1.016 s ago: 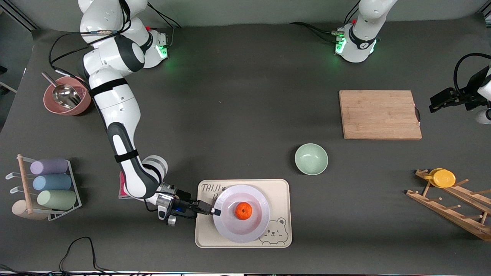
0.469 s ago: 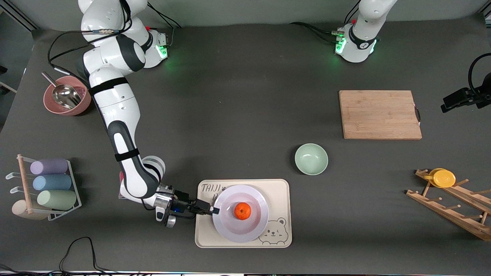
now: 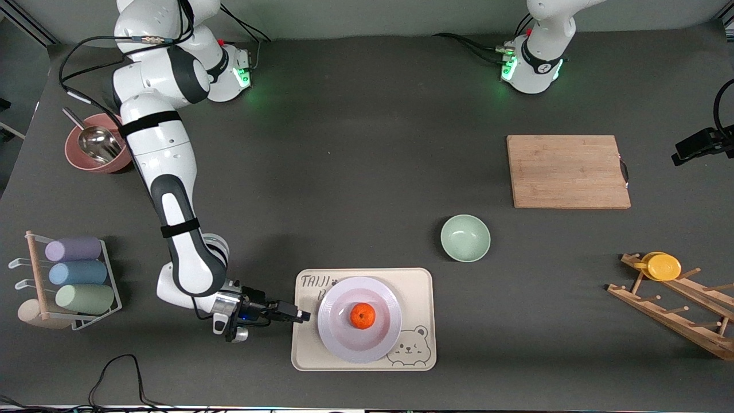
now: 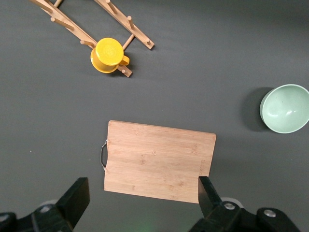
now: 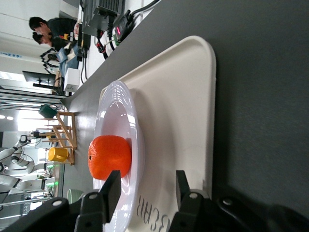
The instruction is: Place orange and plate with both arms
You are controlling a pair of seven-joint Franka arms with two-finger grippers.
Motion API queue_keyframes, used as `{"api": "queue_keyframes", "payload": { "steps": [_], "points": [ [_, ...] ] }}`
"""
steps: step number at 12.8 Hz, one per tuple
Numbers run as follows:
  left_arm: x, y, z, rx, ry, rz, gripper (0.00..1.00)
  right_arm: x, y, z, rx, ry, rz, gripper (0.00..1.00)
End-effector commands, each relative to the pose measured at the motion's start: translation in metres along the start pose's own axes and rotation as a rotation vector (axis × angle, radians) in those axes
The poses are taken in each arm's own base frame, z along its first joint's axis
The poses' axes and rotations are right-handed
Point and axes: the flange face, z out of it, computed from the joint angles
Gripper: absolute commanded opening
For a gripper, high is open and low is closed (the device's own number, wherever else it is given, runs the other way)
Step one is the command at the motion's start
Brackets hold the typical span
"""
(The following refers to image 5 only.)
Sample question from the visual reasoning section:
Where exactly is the white box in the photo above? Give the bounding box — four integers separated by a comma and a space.
63, 67, 81, 93

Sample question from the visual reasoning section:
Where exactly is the dark green cup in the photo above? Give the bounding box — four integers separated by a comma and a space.
38, 104, 59, 119

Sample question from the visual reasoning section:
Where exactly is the person in black jacket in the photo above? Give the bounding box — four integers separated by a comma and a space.
28, 16, 78, 37

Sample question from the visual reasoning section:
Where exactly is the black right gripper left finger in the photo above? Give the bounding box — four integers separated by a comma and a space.
74, 170, 121, 232

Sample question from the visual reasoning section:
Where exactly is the yellow mug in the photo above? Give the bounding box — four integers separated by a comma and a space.
47, 147, 71, 163

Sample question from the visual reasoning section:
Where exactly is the white round plate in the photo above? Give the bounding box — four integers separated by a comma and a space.
92, 80, 146, 232

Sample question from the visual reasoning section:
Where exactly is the person with glasses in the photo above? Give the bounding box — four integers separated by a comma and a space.
32, 32, 73, 52

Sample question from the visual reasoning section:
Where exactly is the orange fruit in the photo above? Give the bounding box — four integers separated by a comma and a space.
87, 135, 132, 181

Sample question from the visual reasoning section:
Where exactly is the light green bowl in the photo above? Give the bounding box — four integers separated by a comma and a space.
66, 188, 85, 203

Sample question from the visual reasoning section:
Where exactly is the wooden peg mug rack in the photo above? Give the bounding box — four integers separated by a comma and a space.
35, 111, 78, 166

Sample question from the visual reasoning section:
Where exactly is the grey electronics box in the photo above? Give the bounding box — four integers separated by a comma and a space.
86, 0, 126, 37

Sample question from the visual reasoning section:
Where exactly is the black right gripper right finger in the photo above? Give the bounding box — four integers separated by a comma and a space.
169, 170, 206, 232

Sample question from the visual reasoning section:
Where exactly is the dark monitor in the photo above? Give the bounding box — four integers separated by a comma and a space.
22, 70, 57, 89

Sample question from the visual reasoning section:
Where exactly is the black adapter with red light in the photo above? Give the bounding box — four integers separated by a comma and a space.
112, 9, 135, 43

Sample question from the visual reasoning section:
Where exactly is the black cable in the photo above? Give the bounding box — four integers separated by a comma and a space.
128, 0, 162, 16

